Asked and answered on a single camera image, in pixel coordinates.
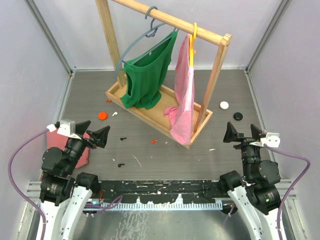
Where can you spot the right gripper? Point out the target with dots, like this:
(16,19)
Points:
(231,133)

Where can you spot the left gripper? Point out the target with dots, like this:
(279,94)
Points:
(101,134)

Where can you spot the orange earbud case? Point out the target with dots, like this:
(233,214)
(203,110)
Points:
(102,116)

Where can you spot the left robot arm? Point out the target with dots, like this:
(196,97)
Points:
(62,197)

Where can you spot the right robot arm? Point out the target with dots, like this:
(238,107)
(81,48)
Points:
(254,193)

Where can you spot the pink t-shirt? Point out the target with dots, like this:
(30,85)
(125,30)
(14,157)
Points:
(181,116)

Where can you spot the wooden clothes rack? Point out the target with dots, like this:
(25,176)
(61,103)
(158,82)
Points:
(155,116)

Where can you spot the green t-shirt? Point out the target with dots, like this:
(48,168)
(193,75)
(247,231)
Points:
(146,74)

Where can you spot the yellow hanger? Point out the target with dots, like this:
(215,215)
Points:
(191,45)

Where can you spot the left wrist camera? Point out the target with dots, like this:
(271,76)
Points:
(65,128)

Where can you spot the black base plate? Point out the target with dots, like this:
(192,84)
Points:
(162,191)

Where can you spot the white cable duct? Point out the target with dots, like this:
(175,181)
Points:
(175,206)

